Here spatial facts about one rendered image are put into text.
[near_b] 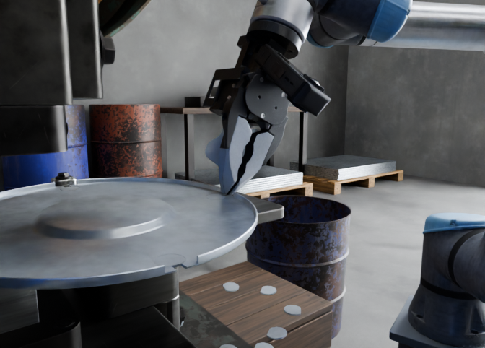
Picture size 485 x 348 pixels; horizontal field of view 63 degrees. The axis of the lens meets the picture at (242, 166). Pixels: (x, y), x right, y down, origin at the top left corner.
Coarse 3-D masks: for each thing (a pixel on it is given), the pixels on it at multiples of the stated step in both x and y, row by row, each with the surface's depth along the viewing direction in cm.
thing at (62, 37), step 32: (0, 0) 25; (32, 0) 26; (64, 0) 27; (96, 0) 31; (0, 32) 25; (32, 32) 26; (64, 32) 27; (96, 32) 31; (0, 64) 25; (32, 64) 26; (64, 64) 28; (96, 64) 31; (0, 96) 25; (32, 96) 27; (64, 96) 28; (96, 96) 31
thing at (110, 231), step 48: (0, 192) 43; (48, 192) 46; (96, 192) 46; (144, 192) 47; (192, 192) 48; (0, 240) 31; (48, 240) 31; (96, 240) 32; (144, 240) 32; (192, 240) 32; (240, 240) 32; (48, 288) 24
